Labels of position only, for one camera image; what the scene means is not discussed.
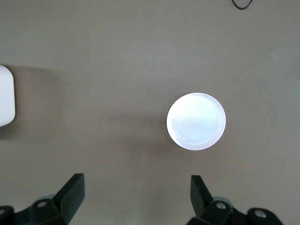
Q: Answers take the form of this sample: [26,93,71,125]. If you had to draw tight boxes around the thin black cable loop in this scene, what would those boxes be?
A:
[231,0,254,11]

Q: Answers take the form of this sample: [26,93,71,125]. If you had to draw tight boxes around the white lunch box grey latches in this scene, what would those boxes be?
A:
[0,64,16,128]

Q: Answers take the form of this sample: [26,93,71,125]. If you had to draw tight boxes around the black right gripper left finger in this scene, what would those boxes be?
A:
[0,172,85,225]

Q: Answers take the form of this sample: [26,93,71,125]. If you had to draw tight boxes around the pink round plate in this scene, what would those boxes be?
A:
[166,92,227,151]

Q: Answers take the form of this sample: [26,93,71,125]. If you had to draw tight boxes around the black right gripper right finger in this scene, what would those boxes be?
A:
[187,174,288,225]

